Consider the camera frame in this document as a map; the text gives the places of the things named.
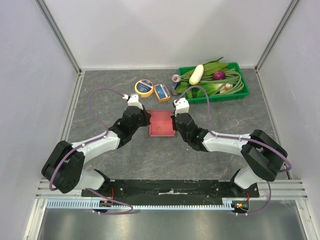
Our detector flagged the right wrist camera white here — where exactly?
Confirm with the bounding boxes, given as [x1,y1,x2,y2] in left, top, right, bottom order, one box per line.
[173,97,190,117]

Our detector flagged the mushroom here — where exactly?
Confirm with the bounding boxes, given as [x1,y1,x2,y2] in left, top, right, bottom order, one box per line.
[219,83,233,94]

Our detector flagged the red blue drink can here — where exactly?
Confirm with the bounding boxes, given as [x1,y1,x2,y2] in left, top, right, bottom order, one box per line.
[171,74,181,96]

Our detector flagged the white cucumber vegetable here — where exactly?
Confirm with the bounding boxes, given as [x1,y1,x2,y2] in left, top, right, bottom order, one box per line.
[188,64,204,86]

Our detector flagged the green long beans bundle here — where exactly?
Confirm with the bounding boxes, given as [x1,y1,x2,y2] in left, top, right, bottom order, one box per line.
[176,68,244,99]

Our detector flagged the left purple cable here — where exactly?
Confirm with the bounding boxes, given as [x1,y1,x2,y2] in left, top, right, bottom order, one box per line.
[49,88,135,215]

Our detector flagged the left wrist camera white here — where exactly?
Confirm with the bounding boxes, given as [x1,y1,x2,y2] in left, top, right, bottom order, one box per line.
[122,93,143,110]

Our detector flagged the pink cardboard box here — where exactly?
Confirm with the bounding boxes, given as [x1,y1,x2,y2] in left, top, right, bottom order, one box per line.
[148,110,176,137]

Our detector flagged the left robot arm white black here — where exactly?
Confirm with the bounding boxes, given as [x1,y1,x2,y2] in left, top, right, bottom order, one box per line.
[41,106,151,197]

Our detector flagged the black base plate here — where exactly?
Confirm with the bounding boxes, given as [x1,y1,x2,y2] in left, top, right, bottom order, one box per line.
[97,179,260,206]

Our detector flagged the purple onion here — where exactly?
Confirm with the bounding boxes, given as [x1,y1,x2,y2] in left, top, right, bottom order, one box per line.
[212,70,226,81]

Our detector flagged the purple cable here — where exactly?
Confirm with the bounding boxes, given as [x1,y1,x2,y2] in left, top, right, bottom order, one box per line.
[174,85,293,217]
[49,88,135,215]

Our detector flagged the grey cable duct rail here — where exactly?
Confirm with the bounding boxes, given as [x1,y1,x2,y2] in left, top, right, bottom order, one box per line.
[46,198,238,210]

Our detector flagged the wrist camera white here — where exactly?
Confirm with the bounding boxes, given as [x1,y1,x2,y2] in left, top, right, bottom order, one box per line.
[122,93,143,110]
[173,97,190,117]

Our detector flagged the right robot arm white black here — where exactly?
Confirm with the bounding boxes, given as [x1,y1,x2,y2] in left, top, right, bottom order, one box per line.
[171,113,288,197]

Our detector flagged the yellow tape roll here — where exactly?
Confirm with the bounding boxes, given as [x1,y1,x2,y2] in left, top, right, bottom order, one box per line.
[134,79,154,98]

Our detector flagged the orange blue sponge block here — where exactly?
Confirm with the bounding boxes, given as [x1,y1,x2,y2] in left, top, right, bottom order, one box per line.
[154,83,171,103]

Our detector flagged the green leafy vegetable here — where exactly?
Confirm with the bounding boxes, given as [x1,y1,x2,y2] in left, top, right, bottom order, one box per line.
[177,56,230,99]

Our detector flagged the green plastic tray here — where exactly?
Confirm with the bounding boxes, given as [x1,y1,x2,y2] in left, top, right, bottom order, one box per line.
[184,62,250,104]

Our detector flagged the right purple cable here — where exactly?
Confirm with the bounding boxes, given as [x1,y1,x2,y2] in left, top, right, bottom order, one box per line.
[174,85,293,217]

